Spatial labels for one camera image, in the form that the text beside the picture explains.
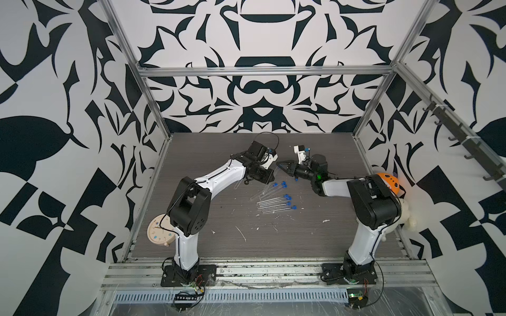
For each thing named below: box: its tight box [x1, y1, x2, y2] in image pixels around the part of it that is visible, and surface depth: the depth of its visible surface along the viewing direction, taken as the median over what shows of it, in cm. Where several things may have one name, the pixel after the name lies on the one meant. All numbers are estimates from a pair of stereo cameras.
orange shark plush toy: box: [376, 172, 400, 195], surface depth 91 cm
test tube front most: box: [262, 205, 298, 214], surface depth 93 cm
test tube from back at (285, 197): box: [256, 194, 292, 205], surface depth 96 cm
